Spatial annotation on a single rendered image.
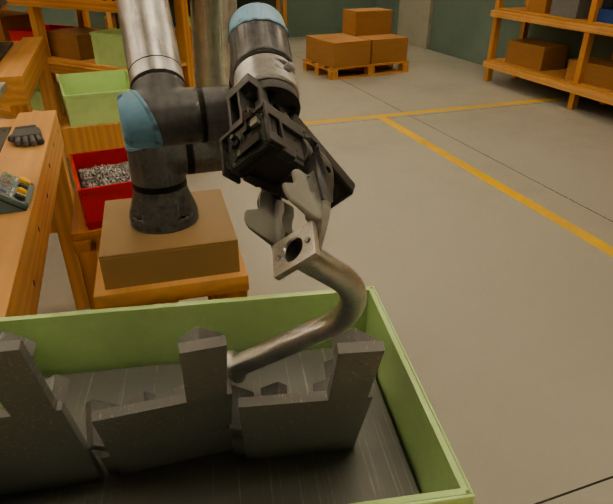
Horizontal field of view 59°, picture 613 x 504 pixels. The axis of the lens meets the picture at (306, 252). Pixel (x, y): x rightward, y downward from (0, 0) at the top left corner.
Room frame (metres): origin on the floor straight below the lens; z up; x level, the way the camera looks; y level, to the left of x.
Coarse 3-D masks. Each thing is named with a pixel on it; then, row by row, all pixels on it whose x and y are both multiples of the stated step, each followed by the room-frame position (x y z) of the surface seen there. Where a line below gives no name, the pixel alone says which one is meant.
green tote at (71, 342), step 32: (0, 320) 0.69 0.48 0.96; (32, 320) 0.69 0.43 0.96; (64, 320) 0.70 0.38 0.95; (96, 320) 0.70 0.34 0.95; (128, 320) 0.71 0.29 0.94; (160, 320) 0.72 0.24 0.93; (192, 320) 0.73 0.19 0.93; (224, 320) 0.73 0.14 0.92; (256, 320) 0.74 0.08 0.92; (288, 320) 0.75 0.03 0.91; (384, 320) 0.69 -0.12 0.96; (64, 352) 0.69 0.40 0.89; (96, 352) 0.70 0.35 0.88; (128, 352) 0.71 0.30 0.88; (160, 352) 0.72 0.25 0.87; (384, 352) 0.66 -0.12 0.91; (384, 384) 0.65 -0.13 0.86; (416, 384) 0.54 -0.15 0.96; (416, 416) 0.52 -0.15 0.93; (416, 448) 0.50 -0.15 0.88; (448, 448) 0.44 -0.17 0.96; (416, 480) 0.49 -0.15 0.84; (448, 480) 0.41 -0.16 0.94
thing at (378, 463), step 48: (96, 384) 0.66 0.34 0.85; (144, 384) 0.66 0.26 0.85; (240, 384) 0.66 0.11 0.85; (288, 384) 0.66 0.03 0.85; (384, 432) 0.56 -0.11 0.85; (144, 480) 0.48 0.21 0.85; (192, 480) 0.48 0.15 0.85; (240, 480) 0.48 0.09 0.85; (288, 480) 0.48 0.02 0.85; (336, 480) 0.48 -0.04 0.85; (384, 480) 0.48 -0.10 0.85
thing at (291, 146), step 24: (240, 96) 0.59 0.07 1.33; (264, 96) 0.60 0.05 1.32; (288, 96) 0.62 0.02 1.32; (240, 120) 0.56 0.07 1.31; (264, 120) 0.54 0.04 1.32; (288, 120) 0.56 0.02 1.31; (240, 144) 0.54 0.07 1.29; (264, 144) 0.51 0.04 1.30; (288, 144) 0.54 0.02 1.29; (312, 144) 0.57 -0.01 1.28; (240, 168) 0.52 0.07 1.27; (264, 168) 0.53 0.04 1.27; (288, 168) 0.54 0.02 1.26
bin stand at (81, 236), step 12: (72, 228) 1.32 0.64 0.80; (84, 228) 1.32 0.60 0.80; (72, 240) 1.29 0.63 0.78; (84, 240) 1.30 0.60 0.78; (96, 240) 1.57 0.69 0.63; (84, 252) 1.30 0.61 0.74; (96, 252) 1.31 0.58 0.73; (84, 264) 1.30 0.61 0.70; (96, 264) 1.31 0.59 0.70; (84, 276) 1.29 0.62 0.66
